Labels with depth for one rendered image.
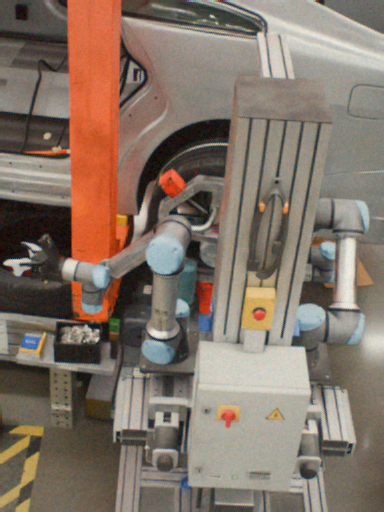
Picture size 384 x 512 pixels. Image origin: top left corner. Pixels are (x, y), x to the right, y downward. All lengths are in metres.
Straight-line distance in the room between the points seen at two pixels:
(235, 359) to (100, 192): 1.05
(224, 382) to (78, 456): 1.51
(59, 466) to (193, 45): 1.92
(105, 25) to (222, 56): 0.72
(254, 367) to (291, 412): 0.18
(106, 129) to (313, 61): 0.93
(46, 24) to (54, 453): 2.82
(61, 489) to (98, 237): 1.12
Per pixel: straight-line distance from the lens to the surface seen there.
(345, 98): 3.69
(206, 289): 3.98
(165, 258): 2.73
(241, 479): 2.89
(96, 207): 3.44
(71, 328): 3.72
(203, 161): 3.71
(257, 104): 2.32
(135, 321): 4.01
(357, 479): 4.04
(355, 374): 4.49
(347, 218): 3.20
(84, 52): 3.12
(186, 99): 3.72
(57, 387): 3.89
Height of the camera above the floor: 3.08
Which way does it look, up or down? 37 degrees down
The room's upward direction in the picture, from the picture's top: 5 degrees clockwise
